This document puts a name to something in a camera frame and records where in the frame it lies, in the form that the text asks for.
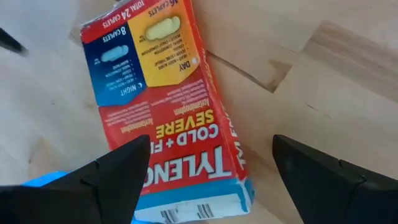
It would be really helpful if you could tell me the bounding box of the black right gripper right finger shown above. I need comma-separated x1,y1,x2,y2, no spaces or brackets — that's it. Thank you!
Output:
272,134,398,224

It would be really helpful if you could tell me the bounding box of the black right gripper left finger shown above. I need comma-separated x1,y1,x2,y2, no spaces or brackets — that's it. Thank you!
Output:
0,134,152,224

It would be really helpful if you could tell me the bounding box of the red Tylenol medicine box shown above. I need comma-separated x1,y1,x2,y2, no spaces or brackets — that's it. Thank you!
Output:
80,0,256,224

